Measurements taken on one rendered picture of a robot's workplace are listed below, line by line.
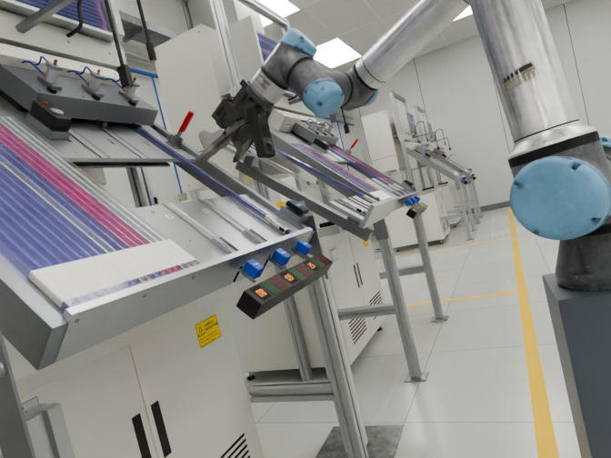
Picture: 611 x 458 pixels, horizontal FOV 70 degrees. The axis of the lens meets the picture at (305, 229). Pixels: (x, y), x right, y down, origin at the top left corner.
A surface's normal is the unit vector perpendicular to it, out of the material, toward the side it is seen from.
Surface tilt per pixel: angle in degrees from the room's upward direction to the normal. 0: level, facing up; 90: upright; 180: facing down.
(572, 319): 90
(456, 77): 90
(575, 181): 97
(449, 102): 90
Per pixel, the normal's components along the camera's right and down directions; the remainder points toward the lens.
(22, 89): -0.41, 0.14
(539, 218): -0.65, 0.32
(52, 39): 0.88, -0.19
